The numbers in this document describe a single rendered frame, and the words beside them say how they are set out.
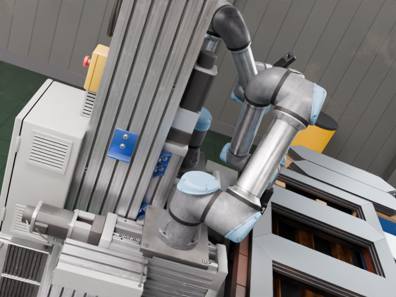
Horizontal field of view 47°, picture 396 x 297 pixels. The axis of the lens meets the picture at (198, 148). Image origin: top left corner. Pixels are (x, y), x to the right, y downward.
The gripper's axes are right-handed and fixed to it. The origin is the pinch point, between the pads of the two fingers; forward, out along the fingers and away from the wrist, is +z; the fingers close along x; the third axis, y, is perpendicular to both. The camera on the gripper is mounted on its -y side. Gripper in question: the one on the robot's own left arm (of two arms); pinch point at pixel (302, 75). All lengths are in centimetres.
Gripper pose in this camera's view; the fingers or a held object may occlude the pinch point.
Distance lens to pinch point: 219.8
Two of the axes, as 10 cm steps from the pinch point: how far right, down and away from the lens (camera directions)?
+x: 3.6, 6.7, -6.4
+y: -4.0, 7.4, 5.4
